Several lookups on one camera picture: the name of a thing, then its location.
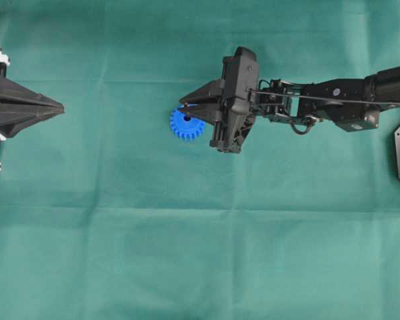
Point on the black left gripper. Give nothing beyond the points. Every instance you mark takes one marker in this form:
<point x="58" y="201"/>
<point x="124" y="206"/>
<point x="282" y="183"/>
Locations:
<point x="15" y="119"/>

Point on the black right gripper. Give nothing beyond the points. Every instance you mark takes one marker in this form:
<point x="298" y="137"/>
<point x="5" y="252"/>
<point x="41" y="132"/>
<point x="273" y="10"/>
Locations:
<point x="233" y="122"/>

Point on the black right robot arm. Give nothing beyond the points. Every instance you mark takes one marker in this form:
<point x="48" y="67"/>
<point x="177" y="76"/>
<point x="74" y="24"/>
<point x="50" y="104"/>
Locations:
<point x="351" y="104"/>

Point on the green table cloth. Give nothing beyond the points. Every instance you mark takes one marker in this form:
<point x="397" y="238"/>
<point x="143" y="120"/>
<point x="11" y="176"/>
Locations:
<point x="105" y="214"/>

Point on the blue small plastic gear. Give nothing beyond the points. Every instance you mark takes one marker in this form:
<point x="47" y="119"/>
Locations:
<point x="185" y="127"/>

